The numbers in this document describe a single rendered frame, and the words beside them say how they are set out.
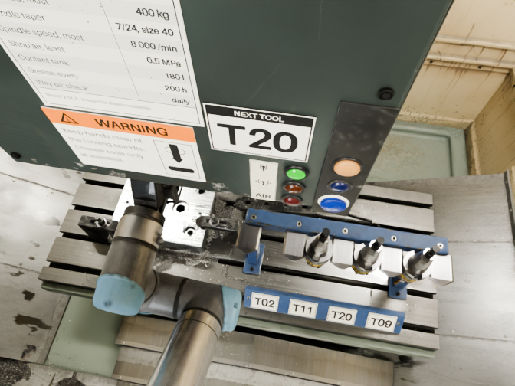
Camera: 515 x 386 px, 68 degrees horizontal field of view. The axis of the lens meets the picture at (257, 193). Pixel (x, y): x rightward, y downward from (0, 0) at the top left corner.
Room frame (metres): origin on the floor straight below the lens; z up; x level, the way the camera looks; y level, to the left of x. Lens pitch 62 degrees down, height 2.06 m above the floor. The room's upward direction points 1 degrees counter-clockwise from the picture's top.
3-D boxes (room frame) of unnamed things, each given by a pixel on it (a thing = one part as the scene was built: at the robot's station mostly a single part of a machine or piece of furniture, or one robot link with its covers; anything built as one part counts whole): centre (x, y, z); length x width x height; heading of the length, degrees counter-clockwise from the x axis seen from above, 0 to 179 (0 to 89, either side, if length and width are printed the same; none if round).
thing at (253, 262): (0.38, 0.01, 1.05); 0.10 x 0.05 x 0.30; 170
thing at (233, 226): (0.46, 0.12, 0.97); 0.13 x 0.03 x 0.15; 80
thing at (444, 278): (0.25, -0.41, 1.21); 0.07 x 0.05 x 0.01; 170
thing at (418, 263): (0.26, -0.36, 1.26); 0.04 x 0.04 x 0.07
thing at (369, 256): (0.28, -0.25, 1.26); 0.04 x 0.04 x 0.07
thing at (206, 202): (0.53, 0.29, 0.96); 0.29 x 0.23 x 0.05; 80
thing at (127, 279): (0.17, 0.22, 1.44); 0.11 x 0.08 x 0.09; 170
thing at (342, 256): (0.29, -0.19, 1.21); 0.07 x 0.05 x 0.01; 170
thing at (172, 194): (0.33, 0.19, 1.44); 0.12 x 0.08 x 0.09; 170
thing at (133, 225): (0.25, 0.20, 1.45); 0.08 x 0.05 x 0.08; 80
